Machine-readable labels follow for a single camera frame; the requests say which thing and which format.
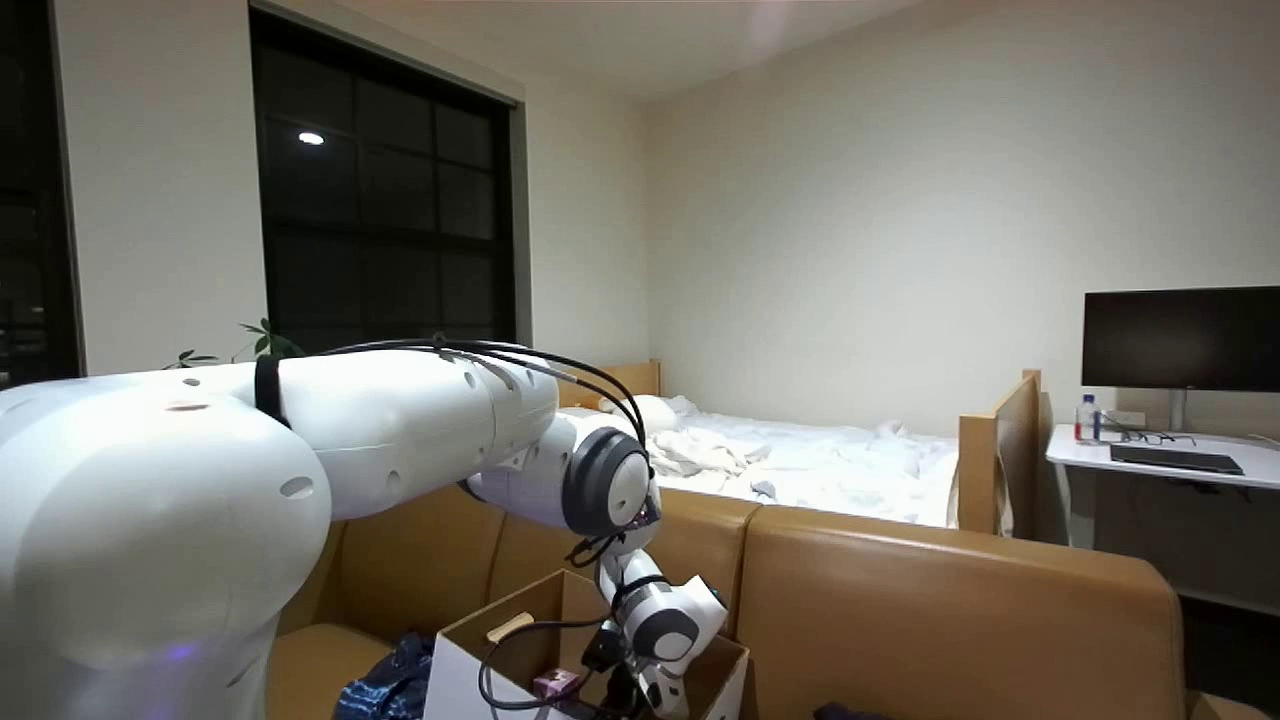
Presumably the black keyboard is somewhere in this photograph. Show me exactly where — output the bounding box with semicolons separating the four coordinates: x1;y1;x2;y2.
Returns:
1107;441;1248;479

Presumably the dark blue cloth bundle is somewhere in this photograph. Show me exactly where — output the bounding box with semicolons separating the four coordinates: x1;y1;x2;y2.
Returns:
333;632;441;720

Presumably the narrow dark window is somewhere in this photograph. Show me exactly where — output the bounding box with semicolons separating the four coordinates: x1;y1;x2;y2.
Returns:
0;0;88;391

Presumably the cream crumpled cloth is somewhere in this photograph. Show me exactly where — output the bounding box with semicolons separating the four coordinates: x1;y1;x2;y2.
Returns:
650;433;772;479

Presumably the white desk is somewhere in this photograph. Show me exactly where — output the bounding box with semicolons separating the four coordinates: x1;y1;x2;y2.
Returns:
1046;421;1280;621

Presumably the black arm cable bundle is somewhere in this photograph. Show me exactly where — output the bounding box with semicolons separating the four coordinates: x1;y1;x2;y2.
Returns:
250;331;658;450

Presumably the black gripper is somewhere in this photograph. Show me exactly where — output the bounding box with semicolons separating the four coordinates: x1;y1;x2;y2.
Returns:
583;632;696;720

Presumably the small purple box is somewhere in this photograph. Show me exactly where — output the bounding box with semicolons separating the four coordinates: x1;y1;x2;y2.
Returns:
533;663;589;700

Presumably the tan leather sofa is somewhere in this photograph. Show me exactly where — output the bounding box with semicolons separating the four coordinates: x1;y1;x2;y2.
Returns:
263;479;1280;720

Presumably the wooden bed frame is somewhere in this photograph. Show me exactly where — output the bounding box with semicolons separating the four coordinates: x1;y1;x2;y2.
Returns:
558;355;1071;542

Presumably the large dark window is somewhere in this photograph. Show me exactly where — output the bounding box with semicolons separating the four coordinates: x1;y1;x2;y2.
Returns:
250;2;523;355

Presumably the black computer monitor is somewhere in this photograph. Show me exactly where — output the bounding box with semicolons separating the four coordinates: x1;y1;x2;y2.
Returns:
1079;285;1280;433

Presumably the white cardboard box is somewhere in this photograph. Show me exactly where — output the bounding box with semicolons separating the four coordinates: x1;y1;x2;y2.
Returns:
420;569;759;720

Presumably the green potted plant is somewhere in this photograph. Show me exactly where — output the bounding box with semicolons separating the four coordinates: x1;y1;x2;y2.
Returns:
167;316;302;373

